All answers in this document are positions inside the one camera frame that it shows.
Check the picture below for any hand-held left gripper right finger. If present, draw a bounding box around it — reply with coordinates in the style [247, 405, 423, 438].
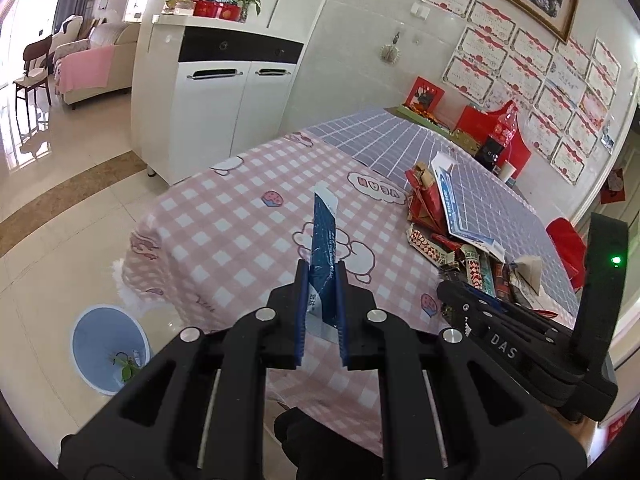
[334, 261, 587, 480]

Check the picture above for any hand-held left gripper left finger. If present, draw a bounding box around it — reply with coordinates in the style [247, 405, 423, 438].
[59, 259, 311, 480]

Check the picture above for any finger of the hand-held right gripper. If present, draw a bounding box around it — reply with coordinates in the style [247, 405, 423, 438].
[464, 283, 577, 343]
[436, 280, 475, 334]

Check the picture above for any blue snack wrapper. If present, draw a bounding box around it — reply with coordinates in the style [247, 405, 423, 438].
[306, 183, 342, 343]

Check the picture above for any pile of snack wrappers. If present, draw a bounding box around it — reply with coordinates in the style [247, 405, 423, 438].
[402, 151, 560, 322]

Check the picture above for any blue plastic waste bin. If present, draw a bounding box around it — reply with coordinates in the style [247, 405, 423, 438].
[70, 304, 151, 396]

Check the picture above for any red chair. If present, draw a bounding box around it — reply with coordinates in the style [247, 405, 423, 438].
[545, 216, 590, 292]

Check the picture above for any person's dark clothing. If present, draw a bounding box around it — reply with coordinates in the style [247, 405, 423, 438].
[274, 406, 386, 480]

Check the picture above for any red hanging decoration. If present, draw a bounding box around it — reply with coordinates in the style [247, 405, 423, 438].
[600, 167, 626, 206]

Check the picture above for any small black box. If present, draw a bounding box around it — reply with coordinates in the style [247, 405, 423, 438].
[475, 137, 503, 167]

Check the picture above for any large red paper bag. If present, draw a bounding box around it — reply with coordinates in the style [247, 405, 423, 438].
[502, 127, 532, 173]

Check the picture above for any grey checked cloth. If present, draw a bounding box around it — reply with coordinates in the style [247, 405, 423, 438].
[304, 107, 587, 293]

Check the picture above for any green leafy scrap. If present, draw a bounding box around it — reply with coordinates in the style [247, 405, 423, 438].
[111, 352, 141, 382]

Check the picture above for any red plastic bottle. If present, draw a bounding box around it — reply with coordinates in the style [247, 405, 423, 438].
[491, 100, 519, 148]

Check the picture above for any red gift bag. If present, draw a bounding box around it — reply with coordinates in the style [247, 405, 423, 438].
[457, 104, 496, 136]

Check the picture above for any green tray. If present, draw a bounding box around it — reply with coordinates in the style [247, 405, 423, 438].
[384, 105, 481, 148]

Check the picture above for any red standing calendar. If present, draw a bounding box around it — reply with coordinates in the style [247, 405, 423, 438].
[407, 76, 446, 112]

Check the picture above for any white sideboard cabinet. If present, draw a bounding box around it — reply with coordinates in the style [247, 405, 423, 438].
[131, 12, 306, 187]

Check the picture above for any group of red-bordered certificates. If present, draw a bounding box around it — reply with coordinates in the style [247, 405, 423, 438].
[417, 0, 625, 187]

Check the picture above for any green potted plant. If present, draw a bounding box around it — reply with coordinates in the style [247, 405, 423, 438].
[234, 0, 262, 24]

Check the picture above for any pink blanket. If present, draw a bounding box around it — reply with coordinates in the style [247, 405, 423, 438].
[59, 45, 117, 93]

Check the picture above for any beige sofa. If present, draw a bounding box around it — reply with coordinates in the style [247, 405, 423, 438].
[52, 20, 142, 110]

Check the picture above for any dark wooden chair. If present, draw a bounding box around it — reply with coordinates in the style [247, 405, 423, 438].
[13, 35, 55, 112]

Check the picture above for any white covered armchair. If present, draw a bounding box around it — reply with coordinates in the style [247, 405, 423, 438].
[52, 15, 84, 50]

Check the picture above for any round hanging wall ornament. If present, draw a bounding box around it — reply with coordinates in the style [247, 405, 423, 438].
[380, 30, 402, 64]

